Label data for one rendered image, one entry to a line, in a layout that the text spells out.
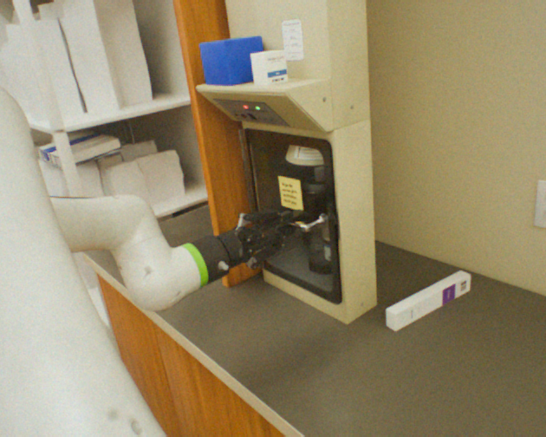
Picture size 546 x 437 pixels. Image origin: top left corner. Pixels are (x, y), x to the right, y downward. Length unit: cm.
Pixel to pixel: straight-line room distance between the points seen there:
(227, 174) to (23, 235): 90
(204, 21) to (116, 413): 100
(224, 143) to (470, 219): 69
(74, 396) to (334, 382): 72
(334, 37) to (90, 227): 56
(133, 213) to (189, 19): 51
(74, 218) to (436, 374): 74
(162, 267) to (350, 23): 58
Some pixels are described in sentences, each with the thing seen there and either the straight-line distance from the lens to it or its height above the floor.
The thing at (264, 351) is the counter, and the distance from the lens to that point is 112.
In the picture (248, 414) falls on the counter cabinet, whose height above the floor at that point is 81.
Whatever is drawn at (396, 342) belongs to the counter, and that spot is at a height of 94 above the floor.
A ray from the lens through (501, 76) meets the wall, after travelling 125.
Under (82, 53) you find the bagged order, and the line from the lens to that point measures 206.
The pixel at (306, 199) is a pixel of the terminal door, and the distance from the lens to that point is 108.
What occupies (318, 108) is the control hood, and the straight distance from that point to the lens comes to 94.
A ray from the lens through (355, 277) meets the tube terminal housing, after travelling 114.
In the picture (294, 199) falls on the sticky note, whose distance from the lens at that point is 112.
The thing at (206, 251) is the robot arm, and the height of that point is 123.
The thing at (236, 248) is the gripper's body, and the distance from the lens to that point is 96.
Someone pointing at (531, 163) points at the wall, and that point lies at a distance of 126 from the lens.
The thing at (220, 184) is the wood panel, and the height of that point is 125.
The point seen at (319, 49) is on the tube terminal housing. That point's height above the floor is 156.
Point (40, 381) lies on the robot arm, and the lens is 38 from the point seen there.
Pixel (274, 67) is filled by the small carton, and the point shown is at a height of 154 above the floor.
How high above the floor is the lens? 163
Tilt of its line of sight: 22 degrees down
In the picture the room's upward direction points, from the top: 7 degrees counter-clockwise
